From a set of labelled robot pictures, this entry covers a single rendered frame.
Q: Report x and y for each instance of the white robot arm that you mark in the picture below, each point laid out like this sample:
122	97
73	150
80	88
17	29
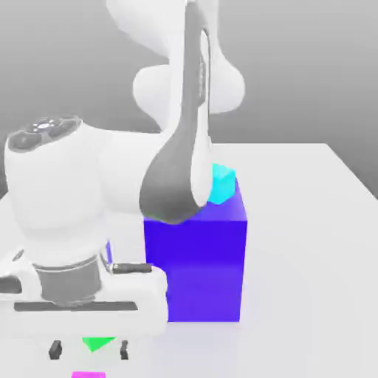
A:
68	183

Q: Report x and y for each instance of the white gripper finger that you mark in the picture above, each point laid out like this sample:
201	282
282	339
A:
124	350
55	350

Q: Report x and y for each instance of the small cyan cube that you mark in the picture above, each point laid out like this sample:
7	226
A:
221	187

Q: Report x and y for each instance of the small green cube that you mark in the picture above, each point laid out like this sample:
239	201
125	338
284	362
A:
96	343

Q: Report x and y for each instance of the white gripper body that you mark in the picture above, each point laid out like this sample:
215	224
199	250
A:
88	322

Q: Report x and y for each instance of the large blue box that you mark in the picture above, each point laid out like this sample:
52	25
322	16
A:
203	265

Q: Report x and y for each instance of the small magenta cube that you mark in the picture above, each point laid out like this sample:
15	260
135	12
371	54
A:
88	375

